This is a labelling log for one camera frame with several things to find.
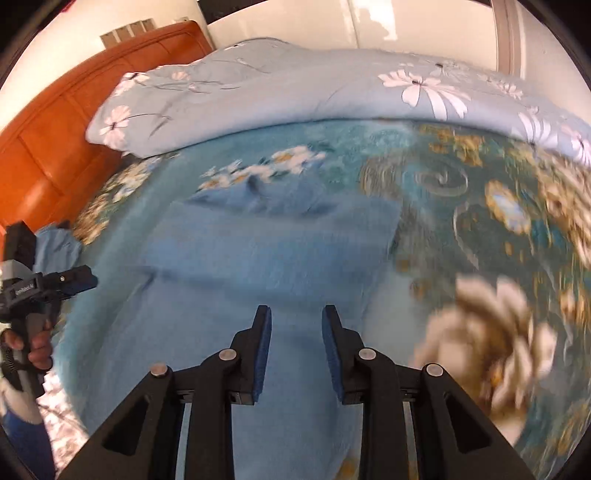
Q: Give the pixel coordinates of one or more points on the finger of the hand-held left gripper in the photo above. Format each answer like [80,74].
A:
[76,280]

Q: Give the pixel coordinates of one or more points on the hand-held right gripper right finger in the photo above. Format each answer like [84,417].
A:
[331,355]

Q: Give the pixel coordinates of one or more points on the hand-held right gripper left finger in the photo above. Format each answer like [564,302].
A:
[263,355]

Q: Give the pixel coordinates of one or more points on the blue towel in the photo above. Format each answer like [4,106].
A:
[207,300]

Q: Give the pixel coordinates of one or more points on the person's left forearm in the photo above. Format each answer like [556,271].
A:
[25,438]

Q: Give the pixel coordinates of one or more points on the person's left hand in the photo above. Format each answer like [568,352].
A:
[39,353]

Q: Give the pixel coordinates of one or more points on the orange wooden headboard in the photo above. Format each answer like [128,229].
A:
[55,138]

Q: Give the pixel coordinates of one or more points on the teal floral bed sheet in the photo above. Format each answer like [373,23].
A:
[461,221]

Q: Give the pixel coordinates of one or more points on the grey-blue daisy print duvet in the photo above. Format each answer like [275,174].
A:
[323,83]

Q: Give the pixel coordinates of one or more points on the white wardrobe with black stripe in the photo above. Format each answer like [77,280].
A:
[369,23]

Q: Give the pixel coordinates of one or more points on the grey wall switch panel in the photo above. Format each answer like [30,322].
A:
[125,33]

